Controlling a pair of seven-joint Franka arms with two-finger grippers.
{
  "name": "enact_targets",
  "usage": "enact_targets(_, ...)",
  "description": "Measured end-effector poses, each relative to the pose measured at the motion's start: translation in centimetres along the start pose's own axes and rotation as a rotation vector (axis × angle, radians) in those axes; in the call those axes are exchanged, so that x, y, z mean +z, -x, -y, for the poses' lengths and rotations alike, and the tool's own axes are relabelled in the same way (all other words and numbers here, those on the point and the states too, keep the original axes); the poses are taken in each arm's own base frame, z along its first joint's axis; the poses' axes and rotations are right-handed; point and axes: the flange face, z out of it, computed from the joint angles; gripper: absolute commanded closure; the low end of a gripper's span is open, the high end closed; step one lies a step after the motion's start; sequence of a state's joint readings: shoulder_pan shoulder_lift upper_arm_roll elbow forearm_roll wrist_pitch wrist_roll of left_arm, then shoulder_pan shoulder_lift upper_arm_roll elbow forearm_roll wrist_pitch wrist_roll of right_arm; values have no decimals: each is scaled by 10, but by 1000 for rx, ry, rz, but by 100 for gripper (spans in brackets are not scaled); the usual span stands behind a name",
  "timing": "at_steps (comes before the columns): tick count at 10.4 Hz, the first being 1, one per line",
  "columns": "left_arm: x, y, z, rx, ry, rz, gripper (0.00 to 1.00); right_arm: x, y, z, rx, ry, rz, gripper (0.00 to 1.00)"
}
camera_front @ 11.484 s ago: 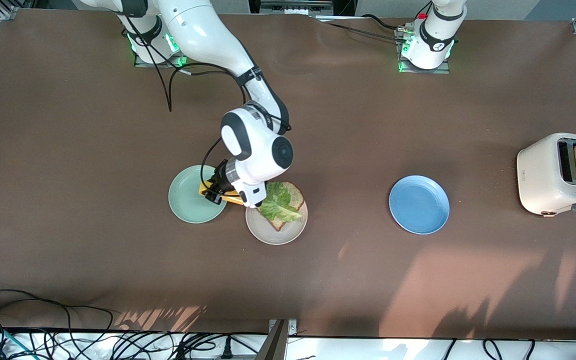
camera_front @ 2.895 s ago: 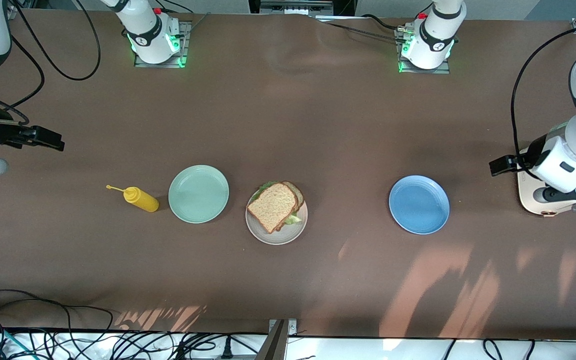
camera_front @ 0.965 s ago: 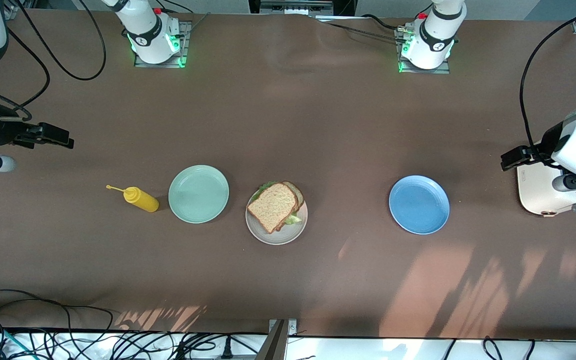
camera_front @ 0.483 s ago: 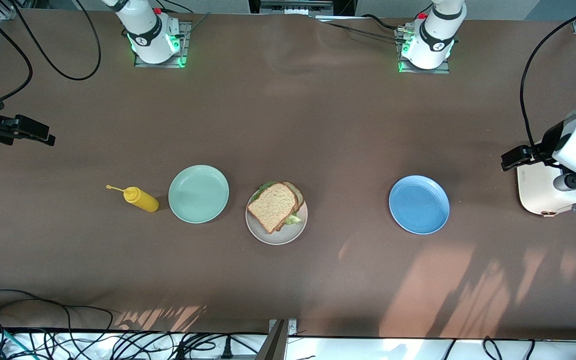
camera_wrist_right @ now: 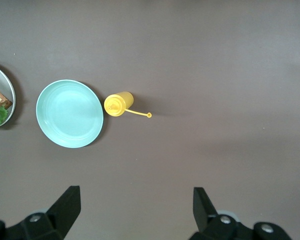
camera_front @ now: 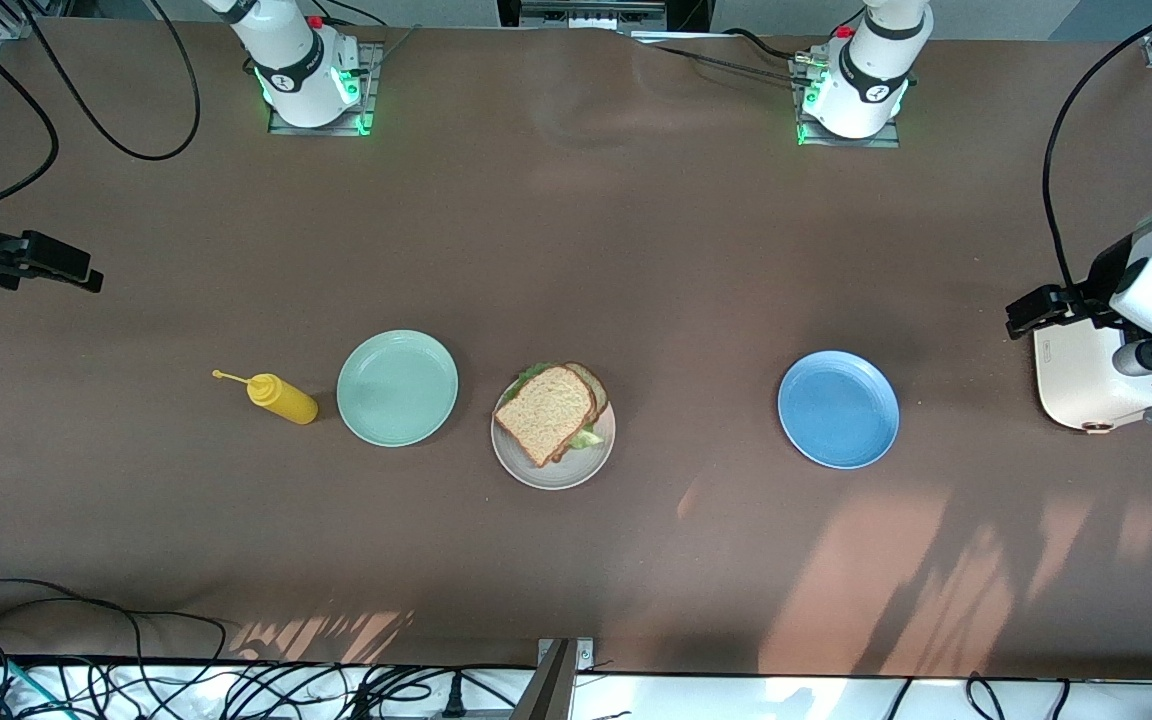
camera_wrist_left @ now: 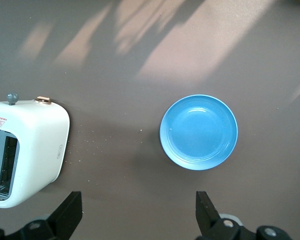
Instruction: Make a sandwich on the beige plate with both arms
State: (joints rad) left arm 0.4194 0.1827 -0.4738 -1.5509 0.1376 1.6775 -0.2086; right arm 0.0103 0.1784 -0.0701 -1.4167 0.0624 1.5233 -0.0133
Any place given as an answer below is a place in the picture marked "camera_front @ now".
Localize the yellow mustard squeeze bottle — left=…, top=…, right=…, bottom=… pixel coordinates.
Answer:
left=212, top=368, right=320, bottom=427

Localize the brown bread slice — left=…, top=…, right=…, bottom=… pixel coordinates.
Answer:
left=492, top=365, right=598, bottom=470
left=563, top=361, right=611, bottom=421

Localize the green lettuce leaf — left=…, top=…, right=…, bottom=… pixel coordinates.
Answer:
left=514, top=362, right=606, bottom=450

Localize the blue plate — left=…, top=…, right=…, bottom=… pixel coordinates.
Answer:
left=777, top=350, right=901, bottom=470

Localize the mint green plate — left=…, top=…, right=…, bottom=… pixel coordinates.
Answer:
left=336, top=330, right=459, bottom=448

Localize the beige plate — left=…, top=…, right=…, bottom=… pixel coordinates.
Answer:
left=491, top=395, right=617, bottom=491

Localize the white toaster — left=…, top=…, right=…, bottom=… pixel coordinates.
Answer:
left=1033, top=318, right=1152, bottom=434

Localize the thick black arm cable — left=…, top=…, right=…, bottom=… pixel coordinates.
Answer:
left=1041, top=5, right=1152, bottom=293
left=16, top=0, right=203, bottom=162

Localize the black metal equipment frame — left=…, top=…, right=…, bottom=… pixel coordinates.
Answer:
left=496, top=0, right=672, bottom=33

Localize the metal table bracket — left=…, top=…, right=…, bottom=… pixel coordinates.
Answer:
left=526, top=637, right=595, bottom=720

